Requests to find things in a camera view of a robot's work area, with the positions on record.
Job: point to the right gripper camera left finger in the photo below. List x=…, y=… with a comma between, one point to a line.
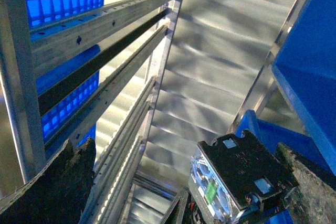
x=59, y=193

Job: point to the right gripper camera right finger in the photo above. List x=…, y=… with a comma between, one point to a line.
x=313, y=201

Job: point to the red button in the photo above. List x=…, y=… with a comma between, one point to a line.
x=236, y=179

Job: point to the empty blue target bin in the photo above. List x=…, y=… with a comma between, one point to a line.
x=305, y=69

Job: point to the upper shelf blue crate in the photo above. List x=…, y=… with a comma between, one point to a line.
x=61, y=45

